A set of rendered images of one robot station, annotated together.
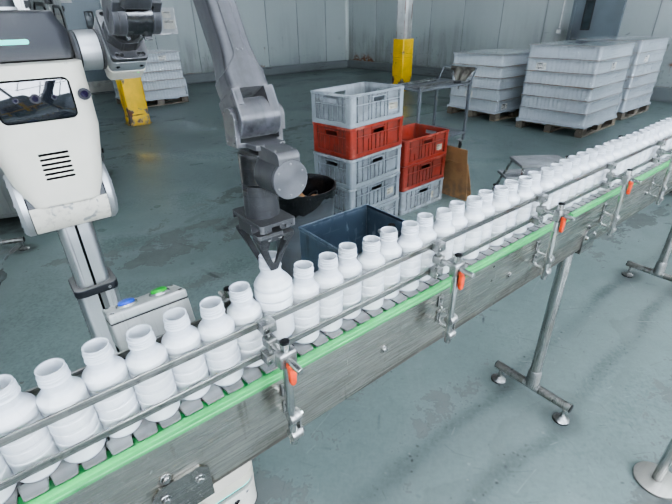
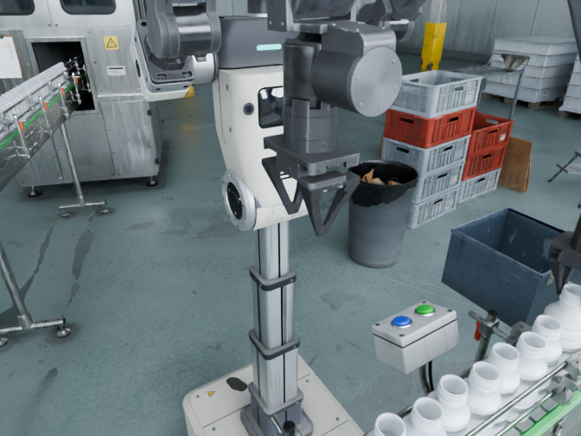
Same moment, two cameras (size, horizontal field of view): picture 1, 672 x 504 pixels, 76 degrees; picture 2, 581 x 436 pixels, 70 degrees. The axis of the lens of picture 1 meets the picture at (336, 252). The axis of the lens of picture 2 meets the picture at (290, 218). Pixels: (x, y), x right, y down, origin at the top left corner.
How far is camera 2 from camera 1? 53 cm
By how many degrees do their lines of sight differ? 6
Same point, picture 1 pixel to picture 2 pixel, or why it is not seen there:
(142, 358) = (488, 400)
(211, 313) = (539, 353)
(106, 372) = (462, 413)
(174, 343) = (504, 382)
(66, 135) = not seen: hidden behind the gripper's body
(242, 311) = (551, 349)
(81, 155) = not seen: hidden behind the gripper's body
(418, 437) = not seen: outside the picture
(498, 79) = (542, 67)
